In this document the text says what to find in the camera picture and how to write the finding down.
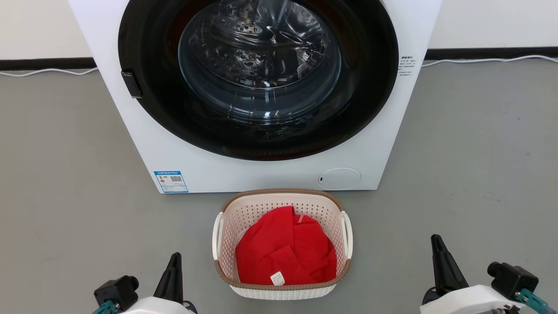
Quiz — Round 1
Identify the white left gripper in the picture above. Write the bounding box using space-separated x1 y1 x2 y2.
120 252 197 314

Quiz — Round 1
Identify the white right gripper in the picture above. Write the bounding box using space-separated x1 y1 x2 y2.
419 234 526 314

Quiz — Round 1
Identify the white perforated laundry basket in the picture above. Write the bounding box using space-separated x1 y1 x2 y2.
212 188 354 300

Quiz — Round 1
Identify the blue energy label sticker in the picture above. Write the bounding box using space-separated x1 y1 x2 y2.
153 171 189 194

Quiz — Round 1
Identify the red garment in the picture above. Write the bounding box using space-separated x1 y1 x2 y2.
235 206 337 286

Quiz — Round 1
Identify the round white filter cover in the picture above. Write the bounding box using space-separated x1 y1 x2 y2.
318 168 362 191

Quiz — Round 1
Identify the white front-load washing machine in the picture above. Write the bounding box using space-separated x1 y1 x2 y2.
68 0 443 194

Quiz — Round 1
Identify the small printed text label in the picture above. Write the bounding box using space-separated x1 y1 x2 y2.
398 55 418 78

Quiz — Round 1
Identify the round dark glass washer door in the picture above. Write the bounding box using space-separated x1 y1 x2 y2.
118 0 399 161

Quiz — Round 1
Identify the black door latch handle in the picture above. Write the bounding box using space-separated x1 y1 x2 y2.
121 71 143 99

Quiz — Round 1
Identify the white power cable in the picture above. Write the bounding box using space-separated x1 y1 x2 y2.
421 55 558 68
0 66 99 78

